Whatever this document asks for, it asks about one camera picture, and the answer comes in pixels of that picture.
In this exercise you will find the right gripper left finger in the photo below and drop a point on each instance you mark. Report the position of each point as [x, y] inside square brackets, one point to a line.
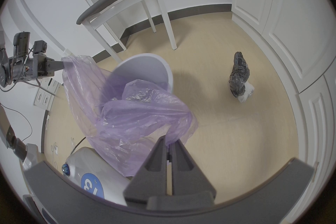
[154, 175]

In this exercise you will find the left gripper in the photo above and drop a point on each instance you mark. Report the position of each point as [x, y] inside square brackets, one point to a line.
[42, 66]

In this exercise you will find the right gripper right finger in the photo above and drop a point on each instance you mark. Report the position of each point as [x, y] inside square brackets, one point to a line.
[186, 175]

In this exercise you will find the purple plastic bag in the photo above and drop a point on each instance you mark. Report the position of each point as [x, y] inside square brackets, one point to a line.
[147, 112]

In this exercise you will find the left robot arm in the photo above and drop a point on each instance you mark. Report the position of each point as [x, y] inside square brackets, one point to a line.
[21, 41]

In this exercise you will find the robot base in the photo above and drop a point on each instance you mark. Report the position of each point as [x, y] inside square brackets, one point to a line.
[86, 162]

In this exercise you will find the white trash bin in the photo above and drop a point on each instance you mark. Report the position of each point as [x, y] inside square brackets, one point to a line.
[147, 68]

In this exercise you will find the crumpled black plastic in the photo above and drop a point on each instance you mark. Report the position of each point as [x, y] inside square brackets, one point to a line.
[238, 73]

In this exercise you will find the white printed wrapper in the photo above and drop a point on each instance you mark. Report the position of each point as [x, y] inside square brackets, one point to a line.
[248, 94]

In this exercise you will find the white wardrobe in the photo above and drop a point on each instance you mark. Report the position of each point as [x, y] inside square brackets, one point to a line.
[288, 20]

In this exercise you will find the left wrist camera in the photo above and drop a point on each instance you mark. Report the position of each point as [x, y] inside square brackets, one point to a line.
[40, 47]

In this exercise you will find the white wall socket panel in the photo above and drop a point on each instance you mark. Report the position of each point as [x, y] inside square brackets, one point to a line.
[43, 98]

